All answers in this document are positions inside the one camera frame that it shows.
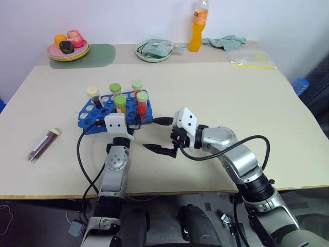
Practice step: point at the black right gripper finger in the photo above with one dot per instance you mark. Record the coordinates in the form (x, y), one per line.
(164, 121)
(159, 149)

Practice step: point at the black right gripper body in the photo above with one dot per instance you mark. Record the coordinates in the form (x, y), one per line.
(180, 137)

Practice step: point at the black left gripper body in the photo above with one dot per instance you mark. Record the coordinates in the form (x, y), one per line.
(130, 131)

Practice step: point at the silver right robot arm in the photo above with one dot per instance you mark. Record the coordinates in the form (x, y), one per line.
(239, 157)

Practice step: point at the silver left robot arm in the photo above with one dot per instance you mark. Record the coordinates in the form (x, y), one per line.
(114, 169)

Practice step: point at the blue test tube rack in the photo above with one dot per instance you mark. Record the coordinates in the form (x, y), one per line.
(90, 121)

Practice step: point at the green-capped red liquid tube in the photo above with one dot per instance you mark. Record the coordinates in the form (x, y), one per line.
(142, 105)
(137, 86)

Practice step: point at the green-capped yellow liquid tube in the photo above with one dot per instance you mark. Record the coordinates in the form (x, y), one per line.
(120, 104)

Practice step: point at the green-capped clear tube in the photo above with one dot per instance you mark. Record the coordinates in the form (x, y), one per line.
(115, 90)

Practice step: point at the cream-capped dark liquid tube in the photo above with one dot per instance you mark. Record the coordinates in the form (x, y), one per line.
(96, 99)

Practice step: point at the light green plate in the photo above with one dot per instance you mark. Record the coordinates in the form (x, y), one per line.
(151, 58)

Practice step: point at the light green pouch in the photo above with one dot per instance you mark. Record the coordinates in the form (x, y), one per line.
(156, 47)

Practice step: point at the green table mat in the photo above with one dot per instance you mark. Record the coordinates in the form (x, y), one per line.
(100, 55)

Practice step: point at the dark rounded shape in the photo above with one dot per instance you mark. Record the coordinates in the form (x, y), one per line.
(135, 229)
(198, 226)

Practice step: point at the cream-capped dark red tube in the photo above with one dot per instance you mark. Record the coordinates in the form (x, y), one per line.
(43, 144)

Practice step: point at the yellow plate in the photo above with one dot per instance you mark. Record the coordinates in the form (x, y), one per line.
(74, 58)

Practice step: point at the orange drink bottle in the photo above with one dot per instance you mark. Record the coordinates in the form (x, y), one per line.
(196, 36)

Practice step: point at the metal caster wheel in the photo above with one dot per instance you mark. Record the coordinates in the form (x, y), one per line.
(226, 220)

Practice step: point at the light green cloth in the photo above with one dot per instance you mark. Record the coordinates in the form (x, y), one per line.
(226, 42)

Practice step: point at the dark toy fruit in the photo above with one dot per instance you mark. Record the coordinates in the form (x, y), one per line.
(66, 47)

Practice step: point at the clear yellow-zip plastic bag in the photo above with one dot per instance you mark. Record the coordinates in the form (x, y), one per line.
(249, 60)

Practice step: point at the pink toy apple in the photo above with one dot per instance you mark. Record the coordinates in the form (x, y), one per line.
(75, 38)

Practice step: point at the pink plate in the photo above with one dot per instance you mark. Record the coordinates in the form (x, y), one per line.
(55, 51)

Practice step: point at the grey power adapter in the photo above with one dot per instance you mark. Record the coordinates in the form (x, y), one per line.
(76, 228)

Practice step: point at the orange toy fruit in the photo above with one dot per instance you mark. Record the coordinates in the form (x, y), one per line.
(59, 39)

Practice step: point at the blue ribbed object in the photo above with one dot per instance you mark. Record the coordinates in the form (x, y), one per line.
(300, 87)

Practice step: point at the blue object at floor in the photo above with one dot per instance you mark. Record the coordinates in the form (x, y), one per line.
(2, 105)

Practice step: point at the black object beside table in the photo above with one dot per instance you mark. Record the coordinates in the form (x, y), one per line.
(318, 85)

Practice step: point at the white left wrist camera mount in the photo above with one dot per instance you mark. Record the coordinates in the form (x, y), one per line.
(116, 124)

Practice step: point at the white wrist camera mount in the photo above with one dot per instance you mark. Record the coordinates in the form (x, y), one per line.
(186, 119)
(116, 124)

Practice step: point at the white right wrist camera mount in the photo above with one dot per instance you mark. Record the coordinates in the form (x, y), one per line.
(186, 119)

